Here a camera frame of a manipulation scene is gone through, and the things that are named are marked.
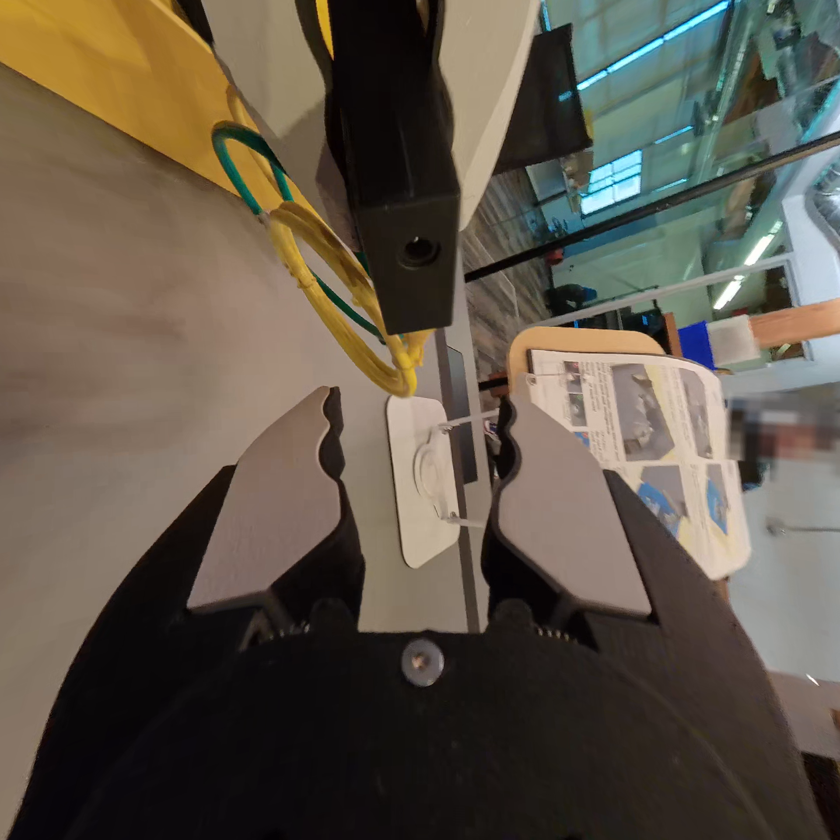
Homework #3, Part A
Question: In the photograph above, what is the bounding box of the white box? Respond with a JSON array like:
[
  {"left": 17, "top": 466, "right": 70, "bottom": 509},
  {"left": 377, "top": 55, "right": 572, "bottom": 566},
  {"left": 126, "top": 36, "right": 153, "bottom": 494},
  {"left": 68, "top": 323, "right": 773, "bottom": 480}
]
[{"left": 709, "top": 315, "right": 762, "bottom": 368}]

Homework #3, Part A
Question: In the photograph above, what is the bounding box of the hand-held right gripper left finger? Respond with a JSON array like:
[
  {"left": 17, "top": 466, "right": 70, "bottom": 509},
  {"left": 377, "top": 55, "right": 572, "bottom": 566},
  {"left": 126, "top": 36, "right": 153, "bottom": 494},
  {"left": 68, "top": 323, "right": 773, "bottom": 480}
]
[{"left": 187, "top": 386, "right": 365, "bottom": 614}]

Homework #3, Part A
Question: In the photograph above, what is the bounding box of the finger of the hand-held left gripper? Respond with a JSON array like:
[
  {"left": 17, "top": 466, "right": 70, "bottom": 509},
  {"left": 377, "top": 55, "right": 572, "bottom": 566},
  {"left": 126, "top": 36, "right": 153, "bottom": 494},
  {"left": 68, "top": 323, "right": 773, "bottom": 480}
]
[
  {"left": 433, "top": 0, "right": 542, "bottom": 231},
  {"left": 203, "top": 0, "right": 368, "bottom": 253}
]

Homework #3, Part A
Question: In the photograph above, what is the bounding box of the black fabric panel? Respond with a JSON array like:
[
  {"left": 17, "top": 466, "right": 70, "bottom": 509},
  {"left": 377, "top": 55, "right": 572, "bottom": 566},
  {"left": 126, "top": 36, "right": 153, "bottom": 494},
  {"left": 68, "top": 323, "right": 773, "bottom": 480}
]
[{"left": 492, "top": 25, "right": 593, "bottom": 175}]

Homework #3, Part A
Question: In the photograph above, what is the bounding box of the wooden beam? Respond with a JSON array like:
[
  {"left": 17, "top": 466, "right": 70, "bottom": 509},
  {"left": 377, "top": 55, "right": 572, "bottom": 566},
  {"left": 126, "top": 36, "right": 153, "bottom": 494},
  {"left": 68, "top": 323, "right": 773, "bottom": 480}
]
[{"left": 748, "top": 298, "right": 840, "bottom": 349}]

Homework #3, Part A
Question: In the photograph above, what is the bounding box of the black ethernet switch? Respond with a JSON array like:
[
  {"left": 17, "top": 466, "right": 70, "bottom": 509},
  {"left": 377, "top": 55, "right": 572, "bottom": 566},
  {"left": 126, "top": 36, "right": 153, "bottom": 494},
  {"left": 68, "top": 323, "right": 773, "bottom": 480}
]
[{"left": 326, "top": 0, "right": 460, "bottom": 336}]

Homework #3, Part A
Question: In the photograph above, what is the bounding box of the green ethernet cable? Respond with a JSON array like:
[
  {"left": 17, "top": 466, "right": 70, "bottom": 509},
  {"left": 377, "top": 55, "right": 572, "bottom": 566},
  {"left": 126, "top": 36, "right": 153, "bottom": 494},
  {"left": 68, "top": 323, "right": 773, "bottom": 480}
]
[{"left": 211, "top": 121, "right": 395, "bottom": 342}]

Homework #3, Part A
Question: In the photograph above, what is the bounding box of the blue box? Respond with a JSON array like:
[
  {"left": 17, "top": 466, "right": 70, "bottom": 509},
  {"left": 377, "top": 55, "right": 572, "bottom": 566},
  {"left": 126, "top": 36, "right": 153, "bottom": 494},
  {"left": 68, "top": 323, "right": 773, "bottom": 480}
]
[{"left": 676, "top": 320, "right": 716, "bottom": 371}]

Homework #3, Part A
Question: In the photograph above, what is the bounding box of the black pole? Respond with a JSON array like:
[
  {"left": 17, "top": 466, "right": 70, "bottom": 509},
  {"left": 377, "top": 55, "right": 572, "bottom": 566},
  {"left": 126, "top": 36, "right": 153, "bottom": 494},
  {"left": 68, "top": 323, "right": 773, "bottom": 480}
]
[{"left": 465, "top": 131, "right": 840, "bottom": 283}]

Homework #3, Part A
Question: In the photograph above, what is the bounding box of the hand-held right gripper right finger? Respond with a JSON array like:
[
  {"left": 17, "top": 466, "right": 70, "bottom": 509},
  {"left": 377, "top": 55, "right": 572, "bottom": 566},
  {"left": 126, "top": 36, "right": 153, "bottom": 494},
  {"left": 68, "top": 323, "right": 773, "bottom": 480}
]
[{"left": 481, "top": 394, "right": 654, "bottom": 621}]

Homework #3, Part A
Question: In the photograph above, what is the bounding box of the printed instruction sheet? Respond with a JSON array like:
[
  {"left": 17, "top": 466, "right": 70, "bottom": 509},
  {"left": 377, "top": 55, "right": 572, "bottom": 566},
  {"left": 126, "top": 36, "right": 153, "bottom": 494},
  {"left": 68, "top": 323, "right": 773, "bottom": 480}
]
[{"left": 527, "top": 350, "right": 752, "bottom": 578}]

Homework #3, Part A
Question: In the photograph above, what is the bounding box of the yellow storage bin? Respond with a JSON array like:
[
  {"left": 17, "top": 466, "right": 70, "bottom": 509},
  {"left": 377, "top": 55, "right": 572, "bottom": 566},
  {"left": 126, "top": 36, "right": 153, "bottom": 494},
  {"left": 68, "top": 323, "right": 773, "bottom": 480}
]
[{"left": 0, "top": 0, "right": 316, "bottom": 217}]

